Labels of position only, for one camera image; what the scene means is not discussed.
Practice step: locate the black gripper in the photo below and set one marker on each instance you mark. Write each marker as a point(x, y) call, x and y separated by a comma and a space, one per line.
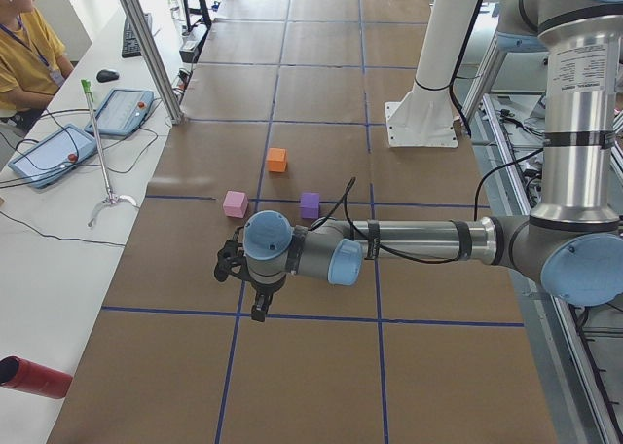
point(263, 289)

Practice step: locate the orange foam cube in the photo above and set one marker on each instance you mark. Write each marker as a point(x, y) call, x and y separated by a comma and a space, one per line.
point(276, 160)

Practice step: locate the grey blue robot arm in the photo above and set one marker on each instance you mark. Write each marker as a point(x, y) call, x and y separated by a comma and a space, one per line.
point(582, 39)

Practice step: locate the pink foam cube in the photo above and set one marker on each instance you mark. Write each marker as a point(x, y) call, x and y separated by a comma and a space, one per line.
point(235, 204)

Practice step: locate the purple foam cube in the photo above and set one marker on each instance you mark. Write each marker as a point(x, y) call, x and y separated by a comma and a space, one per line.
point(309, 205)

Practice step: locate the brown paper table mat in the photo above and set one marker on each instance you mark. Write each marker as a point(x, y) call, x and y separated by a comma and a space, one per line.
point(410, 354)

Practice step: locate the far blue teach pendant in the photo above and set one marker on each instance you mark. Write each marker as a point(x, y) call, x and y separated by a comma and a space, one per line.
point(122, 111)

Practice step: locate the blue teach pendant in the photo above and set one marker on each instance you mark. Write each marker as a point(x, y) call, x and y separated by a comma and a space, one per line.
point(53, 157)
point(122, 111)

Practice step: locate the near blue teach pendant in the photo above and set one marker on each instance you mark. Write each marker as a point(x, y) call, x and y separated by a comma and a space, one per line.
point(53, 157)

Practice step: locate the red cylinder tube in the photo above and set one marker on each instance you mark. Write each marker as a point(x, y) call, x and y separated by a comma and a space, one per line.
point(27, 376)

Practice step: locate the black computer mouse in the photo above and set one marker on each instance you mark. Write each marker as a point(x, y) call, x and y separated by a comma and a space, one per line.
point(107, 75)

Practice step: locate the metal reacher grabber stick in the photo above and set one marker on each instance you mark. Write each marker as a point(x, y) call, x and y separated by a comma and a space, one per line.
point(111, 198)

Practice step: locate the black keyboard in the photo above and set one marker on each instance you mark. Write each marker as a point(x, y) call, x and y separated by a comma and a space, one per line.
point(130, 44)

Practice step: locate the person in yellow shirt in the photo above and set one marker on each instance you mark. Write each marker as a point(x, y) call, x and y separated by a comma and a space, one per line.
point(34, 65)

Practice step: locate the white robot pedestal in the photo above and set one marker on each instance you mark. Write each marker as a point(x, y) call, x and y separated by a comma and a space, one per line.
point(424, 117)

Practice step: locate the aluminium frame rail right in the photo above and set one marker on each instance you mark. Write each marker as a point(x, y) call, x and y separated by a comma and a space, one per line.
point(563, 239)

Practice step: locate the aluminium frame post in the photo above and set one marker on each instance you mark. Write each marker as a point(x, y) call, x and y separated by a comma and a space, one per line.
point(152, 57)

